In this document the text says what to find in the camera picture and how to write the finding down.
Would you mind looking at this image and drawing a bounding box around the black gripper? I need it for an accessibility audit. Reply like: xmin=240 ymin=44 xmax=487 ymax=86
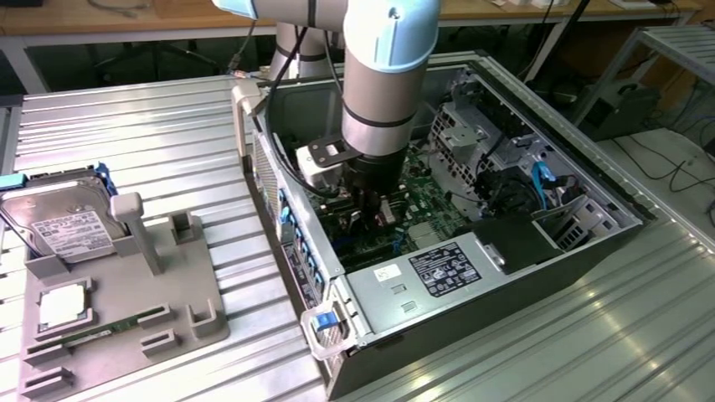
xmin=343 ymin=150 xmax=407 ymax=198

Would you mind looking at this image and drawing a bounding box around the green Dell motherboard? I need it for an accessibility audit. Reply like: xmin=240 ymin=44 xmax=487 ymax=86
xmin=299 ymin=144 xmax=483 ymax=271

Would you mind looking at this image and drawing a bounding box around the silver chipset heatsink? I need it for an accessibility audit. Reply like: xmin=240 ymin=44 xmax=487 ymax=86
xmin=409 ymin=220 xmax=449 ymax=245

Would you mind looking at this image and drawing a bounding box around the perforated silver drive cage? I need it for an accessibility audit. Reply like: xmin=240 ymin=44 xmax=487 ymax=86
xmin=427 ymin=69 xmax=560 ymax=214

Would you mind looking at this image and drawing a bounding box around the black expansion slot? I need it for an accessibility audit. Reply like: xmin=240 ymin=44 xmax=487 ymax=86
xmin=339 ymin=241 xmax=401 ymax=267

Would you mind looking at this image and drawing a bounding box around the black case fan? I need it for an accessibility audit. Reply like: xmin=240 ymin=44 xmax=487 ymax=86
xmin=477 ymin=169 xmax=541 ymax=219

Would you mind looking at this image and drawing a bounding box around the black plastic shroud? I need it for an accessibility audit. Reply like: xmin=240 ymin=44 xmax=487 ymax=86
xmin=472 ymin=210 xmax=567 ymax=276

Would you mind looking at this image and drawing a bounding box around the grey power supply unit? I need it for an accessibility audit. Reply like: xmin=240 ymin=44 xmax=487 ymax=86
xmin=343 ymin=232 xmax=512 ymax=343

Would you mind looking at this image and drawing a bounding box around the blue case release latch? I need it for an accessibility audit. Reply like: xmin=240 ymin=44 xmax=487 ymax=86
xmin=309 ymin=312 xmax=339 ymax=335

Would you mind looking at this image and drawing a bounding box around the silver disk bay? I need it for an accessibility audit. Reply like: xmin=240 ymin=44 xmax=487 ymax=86
xmin=529 ymin=193 xmax=641 ymax=252

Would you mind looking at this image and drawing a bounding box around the black open PC case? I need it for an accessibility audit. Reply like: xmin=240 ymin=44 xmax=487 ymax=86
xmin=230 ymin=54 xmax=659 ymax=401

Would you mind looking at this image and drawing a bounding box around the black box on floor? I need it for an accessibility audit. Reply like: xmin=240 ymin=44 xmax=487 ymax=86
xmin=588 ymin=82 xmax=664 ymax=142

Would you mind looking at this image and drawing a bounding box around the black office chair base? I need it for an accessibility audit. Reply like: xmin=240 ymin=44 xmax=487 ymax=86
xmin=90 ymin=39 xmax=220 ymax=84

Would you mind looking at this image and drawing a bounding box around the grey parts rack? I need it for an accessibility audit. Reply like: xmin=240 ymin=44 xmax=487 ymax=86
xmin=17 ymin=191 xmax=233 ymax=401

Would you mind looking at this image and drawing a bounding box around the hard disk with blue caddy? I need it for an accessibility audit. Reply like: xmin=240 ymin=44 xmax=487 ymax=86
xmin=0 ymin=162 xmax=130 ymax=265

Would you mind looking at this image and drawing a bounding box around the green RAM stick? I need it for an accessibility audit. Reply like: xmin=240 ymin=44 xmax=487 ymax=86
xmin=62 ymin=315 xmax=150 ymax=348

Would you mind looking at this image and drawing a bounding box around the metal slat side table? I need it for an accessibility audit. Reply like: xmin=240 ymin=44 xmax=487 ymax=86
xmin=573 ymin=23 xmax=715 ymax=140

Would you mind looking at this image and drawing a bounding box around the silver CPU chip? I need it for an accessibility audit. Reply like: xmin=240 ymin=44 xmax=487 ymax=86
xmin=37 ymin=285 xmax=92 ymax=327

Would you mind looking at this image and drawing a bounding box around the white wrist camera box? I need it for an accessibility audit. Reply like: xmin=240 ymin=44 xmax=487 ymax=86
xmin=293 ymin=135 xmax=363 ymax=194

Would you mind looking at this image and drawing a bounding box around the black camera cable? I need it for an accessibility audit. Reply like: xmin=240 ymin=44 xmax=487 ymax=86
xmin=260 ymin=23 xmax=343 ymax=201

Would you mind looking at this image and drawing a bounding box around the blue disk wire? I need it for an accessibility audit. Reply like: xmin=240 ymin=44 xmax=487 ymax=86
xmin=532 ymin=160 xmax=555 ymax=211

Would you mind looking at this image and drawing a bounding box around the grey cable with plug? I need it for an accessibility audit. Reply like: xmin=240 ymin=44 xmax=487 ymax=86
xmin=225 ymin=18 xmax=261 ymax=80

